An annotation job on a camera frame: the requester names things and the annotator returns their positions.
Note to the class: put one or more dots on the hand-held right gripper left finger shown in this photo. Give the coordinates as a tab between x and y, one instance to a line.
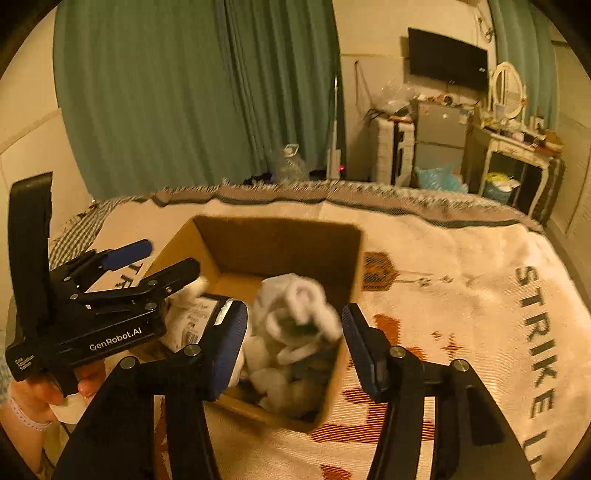
231	350

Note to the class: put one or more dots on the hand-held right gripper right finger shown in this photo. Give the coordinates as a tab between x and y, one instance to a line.
364	355

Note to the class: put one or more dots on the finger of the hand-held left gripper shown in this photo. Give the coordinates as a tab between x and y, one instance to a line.
127	252
171	276

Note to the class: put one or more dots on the small white sock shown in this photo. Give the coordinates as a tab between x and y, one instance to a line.
194	288

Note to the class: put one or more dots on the labelled white wipes packet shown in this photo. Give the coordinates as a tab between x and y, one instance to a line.
194	318

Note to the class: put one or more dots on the white fluffy cloth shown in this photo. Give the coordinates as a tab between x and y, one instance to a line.
277	383

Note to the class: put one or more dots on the brown cardboard box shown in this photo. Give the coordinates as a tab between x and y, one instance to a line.
277	249

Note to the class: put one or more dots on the person's left hand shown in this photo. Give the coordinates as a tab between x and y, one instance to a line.
37	392

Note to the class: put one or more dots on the grey checked quilt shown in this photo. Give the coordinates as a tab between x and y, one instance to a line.
78	230

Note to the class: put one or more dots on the white wristband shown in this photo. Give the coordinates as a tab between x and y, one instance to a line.
25	417

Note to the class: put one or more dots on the cream printed blanket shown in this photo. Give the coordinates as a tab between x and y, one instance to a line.
461	286

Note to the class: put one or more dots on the wide green curtain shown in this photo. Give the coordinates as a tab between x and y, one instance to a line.
138	92

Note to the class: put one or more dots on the large clear water bottle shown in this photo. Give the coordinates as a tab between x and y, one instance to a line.
291	164

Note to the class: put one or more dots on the blue plastic bag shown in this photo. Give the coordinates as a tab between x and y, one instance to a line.
438	177

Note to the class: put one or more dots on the white stick vacuum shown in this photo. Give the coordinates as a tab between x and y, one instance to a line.
333	157

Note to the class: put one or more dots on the white storage cabinet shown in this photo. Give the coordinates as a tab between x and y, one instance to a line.
383	147

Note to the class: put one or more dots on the bin with yellow bag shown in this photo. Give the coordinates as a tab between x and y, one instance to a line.
501	187

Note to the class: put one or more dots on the grey mini fridge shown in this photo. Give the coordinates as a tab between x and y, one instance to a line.
441	134

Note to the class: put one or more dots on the striped cloth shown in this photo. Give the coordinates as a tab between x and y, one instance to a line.
551	189

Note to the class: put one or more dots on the white dressing table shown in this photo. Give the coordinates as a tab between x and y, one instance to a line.
512	147

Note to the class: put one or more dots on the clear plastic bag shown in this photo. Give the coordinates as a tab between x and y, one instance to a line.
397	94

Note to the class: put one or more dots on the cosmetics on dressing table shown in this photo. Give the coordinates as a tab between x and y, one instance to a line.
535	134

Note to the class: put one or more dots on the white oval vanity mirror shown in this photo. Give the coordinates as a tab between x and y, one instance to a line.
508	90

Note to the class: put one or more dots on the narrow green curtain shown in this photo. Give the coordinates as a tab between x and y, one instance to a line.
521	41

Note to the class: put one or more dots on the black wall television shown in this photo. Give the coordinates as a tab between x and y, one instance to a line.
448	57

